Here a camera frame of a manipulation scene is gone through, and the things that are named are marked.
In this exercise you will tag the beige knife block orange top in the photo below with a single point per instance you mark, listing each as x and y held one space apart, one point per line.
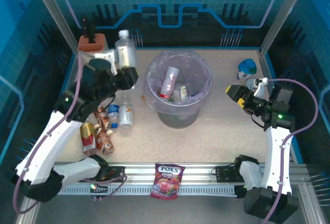
95 44

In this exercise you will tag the grey plastic waste bin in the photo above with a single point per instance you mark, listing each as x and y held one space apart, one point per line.
178 122

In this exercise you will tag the aluminium frame post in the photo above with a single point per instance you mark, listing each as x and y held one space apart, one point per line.
281 15
55 15

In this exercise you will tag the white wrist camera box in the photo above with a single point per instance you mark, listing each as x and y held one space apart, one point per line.
259 86
107 59

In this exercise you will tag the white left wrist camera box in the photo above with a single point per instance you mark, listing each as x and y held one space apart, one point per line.
107 59

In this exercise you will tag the white bottle orange V label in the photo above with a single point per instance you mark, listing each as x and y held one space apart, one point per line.
126 117

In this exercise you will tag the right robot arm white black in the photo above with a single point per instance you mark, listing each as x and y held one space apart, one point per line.
274 157

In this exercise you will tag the red and white plastic bottle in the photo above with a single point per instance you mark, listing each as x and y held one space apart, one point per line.
168 82

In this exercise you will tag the purple plastic bin liner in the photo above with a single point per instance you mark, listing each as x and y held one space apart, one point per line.
150 79

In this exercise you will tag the red Fox's candy bag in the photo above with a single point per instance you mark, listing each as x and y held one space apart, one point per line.
167 180

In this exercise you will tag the clear bottle green band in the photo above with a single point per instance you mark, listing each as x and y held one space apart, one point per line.
125 50

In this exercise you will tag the red and gold drink bottle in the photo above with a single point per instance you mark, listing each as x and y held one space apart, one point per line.
87 137

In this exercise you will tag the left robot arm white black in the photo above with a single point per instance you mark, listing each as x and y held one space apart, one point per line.
38 154

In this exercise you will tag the black electronics box with LED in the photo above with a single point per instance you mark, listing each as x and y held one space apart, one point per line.
239 190
99 191

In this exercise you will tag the small bottle blue label blue cap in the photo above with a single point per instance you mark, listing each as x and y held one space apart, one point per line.
113 114

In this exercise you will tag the brown tea plastic bottle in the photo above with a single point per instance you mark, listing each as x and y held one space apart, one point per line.
105 141
102 118

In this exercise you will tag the white paper cup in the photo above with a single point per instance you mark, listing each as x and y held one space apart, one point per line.
249 82

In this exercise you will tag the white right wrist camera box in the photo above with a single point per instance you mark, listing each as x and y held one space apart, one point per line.
259 86

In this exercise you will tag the white cup with blue lid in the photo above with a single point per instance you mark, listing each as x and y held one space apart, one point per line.
247 68

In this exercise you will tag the aluminium front rail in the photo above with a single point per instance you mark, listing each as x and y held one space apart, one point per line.
196 173

